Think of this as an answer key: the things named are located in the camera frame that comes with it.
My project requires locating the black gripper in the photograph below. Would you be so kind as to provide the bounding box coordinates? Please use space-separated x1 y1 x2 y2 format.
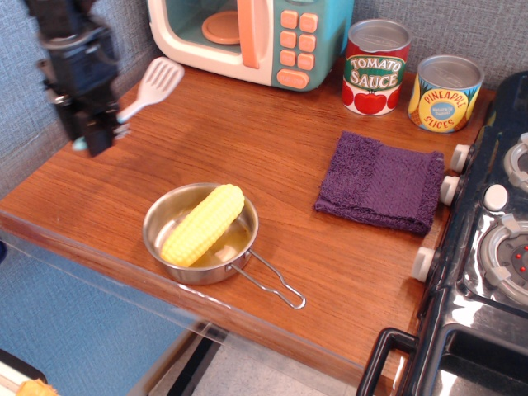
37 26 130 157

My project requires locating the white spatula with teal handle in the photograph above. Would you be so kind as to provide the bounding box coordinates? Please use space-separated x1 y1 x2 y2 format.
72 56 186 151

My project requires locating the white stove knob bottom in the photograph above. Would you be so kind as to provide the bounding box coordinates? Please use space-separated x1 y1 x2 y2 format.
412 247 436 282

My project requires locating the white stove knob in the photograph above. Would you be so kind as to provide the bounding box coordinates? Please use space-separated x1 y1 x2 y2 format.
450 144 471 173
440 176 460 206
412 247 436 282

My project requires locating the yellow toy corn cob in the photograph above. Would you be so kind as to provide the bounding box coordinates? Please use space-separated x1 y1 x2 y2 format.
160 184 245 267

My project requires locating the small steel saucepan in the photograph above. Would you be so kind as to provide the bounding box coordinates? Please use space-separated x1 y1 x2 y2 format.
142 182 306 309

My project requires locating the teal toy microwave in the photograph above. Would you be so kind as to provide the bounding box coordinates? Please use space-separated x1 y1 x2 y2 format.
147 1 354 92

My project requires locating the orange object at bottom left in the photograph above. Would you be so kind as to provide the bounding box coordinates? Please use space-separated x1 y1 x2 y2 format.
16 379 59 396

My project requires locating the purple folded towel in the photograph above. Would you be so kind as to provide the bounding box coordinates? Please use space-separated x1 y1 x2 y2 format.
314 131 445 235

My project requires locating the tomato sauce can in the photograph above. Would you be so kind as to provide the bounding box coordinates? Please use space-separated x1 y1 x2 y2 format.
342 19 412 116

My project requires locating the pineapple slices can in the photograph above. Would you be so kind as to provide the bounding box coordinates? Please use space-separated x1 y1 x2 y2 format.
408 54 484 134

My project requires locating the white stove knob middle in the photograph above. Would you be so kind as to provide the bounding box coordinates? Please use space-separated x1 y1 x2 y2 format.
440 176 460 206

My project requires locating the white stove knob top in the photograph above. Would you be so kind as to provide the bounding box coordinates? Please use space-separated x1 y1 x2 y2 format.
450 144 471 173

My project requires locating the black toy stove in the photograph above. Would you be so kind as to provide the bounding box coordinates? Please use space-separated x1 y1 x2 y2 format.
357 72 527 395

